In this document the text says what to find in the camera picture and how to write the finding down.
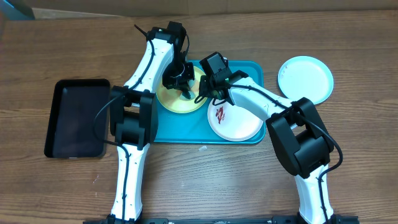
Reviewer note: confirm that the green scrubbing sponge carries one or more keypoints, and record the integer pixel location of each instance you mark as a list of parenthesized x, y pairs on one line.
[(187, 95)]

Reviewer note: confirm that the teal plastic tray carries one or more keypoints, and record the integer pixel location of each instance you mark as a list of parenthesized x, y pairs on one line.
[(193, 128)]

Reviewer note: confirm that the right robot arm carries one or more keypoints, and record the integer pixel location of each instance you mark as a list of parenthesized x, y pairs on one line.
[(298, 135)]

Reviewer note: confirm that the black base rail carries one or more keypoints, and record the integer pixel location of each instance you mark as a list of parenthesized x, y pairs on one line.
[(293, 219)]

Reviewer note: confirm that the small white paper scrap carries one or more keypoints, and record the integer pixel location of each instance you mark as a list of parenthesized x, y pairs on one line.
[(203, 148)]

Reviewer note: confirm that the black rectangular tray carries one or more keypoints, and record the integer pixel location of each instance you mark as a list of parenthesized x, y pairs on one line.
[(76, 124)]

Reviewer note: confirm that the white plate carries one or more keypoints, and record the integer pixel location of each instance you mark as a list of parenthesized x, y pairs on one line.
[(233, 123)]

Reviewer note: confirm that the green rimmed plate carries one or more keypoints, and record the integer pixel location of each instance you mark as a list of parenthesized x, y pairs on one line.
[(174, 101)]

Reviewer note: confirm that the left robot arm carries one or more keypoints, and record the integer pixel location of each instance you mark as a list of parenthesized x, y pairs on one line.
[(133, 112)]

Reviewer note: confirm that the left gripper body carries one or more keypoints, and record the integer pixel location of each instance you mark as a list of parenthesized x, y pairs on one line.
[(176, 74)]

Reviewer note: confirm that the light blue plate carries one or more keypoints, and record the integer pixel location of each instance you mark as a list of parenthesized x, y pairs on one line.
[(305, 76)]

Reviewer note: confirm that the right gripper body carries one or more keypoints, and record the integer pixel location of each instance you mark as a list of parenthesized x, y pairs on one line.
[(207, 90)]

